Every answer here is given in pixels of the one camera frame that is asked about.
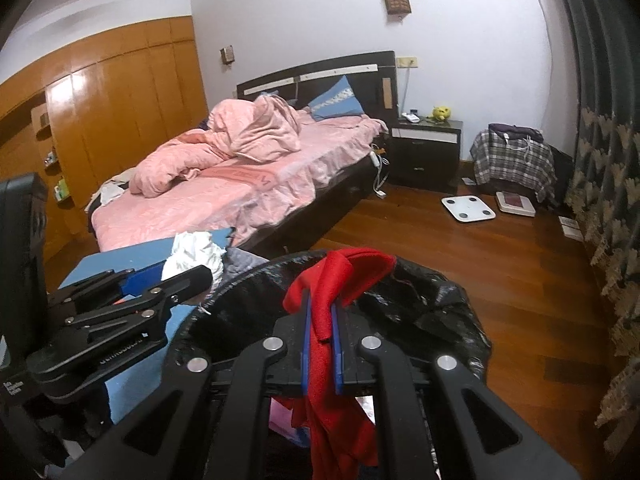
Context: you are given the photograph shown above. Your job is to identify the white booklet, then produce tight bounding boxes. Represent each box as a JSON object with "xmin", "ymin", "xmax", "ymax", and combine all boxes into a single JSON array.
[{"xmin": 558, "ymin": 216, "xmax": 585, "ymax": 241}]

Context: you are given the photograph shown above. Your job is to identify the white power strip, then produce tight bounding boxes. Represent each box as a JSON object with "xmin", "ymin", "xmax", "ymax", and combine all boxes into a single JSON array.
[{"xmin": 370, "ymin": 143, "xmax": 390, "ymax": 199}]

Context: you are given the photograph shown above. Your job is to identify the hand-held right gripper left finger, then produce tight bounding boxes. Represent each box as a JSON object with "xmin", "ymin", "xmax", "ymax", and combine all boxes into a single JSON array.
[{"xmin": 47, "ymin": 292, "xmax": 315, "ymax": 480}]

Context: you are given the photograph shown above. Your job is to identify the white garment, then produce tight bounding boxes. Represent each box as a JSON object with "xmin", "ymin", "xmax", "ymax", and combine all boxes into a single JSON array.
[{"xmin": 97, "ymin": 179, "xmax": 132, "ymax": 207}]

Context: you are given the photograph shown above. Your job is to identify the pink quilt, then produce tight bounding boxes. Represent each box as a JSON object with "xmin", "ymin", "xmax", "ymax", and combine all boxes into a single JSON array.
[{"xmin": 129, "ymin": 96, "xmax": 304, "ymax": 197}]

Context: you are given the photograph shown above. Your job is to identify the patterned curtain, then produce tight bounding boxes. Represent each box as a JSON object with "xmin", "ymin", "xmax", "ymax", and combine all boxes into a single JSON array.
[{"xmin": 549, "ymin": 0, "xmax": 640, "ymax": 461}]

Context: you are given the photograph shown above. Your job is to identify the white bathroom scale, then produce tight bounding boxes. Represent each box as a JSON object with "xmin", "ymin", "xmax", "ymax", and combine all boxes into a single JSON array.
[{"xmin": 441, "ymin": 194, "xmax": 497, "ymax": 224}]

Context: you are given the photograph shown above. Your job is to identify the blue table cloth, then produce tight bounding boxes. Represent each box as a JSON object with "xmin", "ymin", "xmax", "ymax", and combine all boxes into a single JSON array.
[{"xmin": 57, "ymin": 227, "xmax": 236, "ymax": 427}]

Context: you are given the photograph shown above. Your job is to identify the white scale with red panel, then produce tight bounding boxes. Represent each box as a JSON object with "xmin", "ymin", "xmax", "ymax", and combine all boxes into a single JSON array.
[{"xmin": 495, "ymin": 190, "xmax": 537, "ymax": 218}]

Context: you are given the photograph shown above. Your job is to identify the bin with black liner bag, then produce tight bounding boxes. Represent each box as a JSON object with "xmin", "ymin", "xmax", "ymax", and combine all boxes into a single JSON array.
[{"xmin": 167, "ymin": 249, "xmax": 494, "ymax": 480}]

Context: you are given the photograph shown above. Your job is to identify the blue pillow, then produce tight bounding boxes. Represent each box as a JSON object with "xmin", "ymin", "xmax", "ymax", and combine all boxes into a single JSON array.
[{"xmin": 306, "ymin": 75, "xmax": 365, "ymax": 122}]

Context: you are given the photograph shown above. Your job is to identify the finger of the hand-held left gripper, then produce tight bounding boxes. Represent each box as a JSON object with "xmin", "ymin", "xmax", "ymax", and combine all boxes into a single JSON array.
[
  {"xmin": 46, "ymin": 260, "xmax": 169, "ymax": 322},
  {"xmin": 64, "ymin": 264, "xmax": 215, "ymax": 361}
]

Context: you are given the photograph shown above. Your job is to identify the wooden wardrobe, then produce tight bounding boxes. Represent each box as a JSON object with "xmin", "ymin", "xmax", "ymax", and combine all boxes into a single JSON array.
[{"xmin": 0, "ymin": 16, "xmax": 210, "ymax": 262}]

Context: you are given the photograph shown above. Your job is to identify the red cloth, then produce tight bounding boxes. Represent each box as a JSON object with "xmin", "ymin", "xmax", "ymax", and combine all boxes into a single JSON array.
[{"xmin": 282, "ymin": 247, "xmax": 397, "ymax": 480}]

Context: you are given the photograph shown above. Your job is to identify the white tissue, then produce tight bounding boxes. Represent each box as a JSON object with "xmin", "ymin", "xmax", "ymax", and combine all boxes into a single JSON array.
[{"xmin": 161, "ymin": 230, "xmax": 229, "ymax": 287}]

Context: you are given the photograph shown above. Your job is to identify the plaid cloth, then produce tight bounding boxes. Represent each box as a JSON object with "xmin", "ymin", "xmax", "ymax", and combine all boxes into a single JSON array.
[{"xmin": 472, "ymin": 129, "xmax": 557, "ymax": 201}]

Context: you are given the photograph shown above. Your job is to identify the black nightstand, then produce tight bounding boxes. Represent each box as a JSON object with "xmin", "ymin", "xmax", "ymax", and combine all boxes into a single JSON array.
[{"xmin": 387, "ymin": 116, "xmax": 465, "ymax": 194}]

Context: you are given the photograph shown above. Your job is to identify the bed with pink sheet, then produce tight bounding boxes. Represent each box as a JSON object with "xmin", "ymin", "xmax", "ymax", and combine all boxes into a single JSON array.
[{"xmin": 87, "ymin": 50, "xmax": 399, "ymax": 261}]

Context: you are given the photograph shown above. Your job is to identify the dark bag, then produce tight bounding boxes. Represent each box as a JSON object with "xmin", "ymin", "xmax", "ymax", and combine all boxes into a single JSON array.
[{"xmin": 487, "ymin": 122, "xmax": 545, "ymax": 144}]

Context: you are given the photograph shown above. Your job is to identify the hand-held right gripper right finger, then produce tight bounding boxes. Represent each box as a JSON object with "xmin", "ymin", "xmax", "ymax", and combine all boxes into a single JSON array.
[{"xmin": 330, "ymin": 302, "xmax": 596, "ymax": 480}]

